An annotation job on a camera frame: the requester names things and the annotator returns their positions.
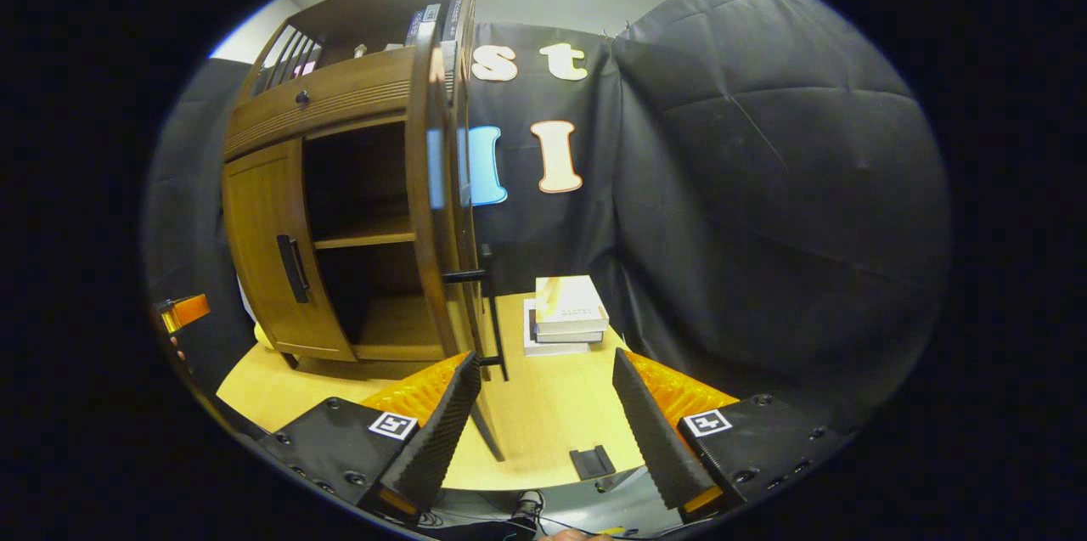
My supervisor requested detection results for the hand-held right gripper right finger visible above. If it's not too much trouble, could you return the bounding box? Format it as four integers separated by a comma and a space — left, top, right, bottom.
611, 348, 850, 523

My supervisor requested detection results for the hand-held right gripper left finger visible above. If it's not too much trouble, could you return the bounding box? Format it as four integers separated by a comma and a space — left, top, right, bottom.
259, 350, 483, 525

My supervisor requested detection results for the wooden shoe cabinet door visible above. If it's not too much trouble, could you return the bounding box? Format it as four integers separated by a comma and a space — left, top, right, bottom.
222, 138, 358, 363
406, 31, 510, 461

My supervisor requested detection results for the wooden double-door shoe cabinet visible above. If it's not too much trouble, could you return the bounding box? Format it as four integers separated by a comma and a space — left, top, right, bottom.
221, 0, 481, 372

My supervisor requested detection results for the wooden cabinet drawer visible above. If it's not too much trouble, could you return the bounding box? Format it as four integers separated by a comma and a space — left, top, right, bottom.
222, 48, 425, 161

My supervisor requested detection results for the small black plastic pad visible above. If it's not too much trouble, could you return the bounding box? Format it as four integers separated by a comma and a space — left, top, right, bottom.
569, 445, 617, 480

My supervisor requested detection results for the grey thin book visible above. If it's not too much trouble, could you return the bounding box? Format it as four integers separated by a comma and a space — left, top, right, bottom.
531, 307, 605, 345

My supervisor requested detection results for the white flat book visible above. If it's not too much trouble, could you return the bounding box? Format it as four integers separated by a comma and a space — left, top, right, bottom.
522, 299, 595, 357

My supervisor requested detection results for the cream cover book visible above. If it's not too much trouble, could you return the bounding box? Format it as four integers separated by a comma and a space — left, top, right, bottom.
535, 275, 610, 335

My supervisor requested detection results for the black backdrop cloth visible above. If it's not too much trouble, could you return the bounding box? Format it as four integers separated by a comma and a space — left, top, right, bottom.
144, 0, 950, 414

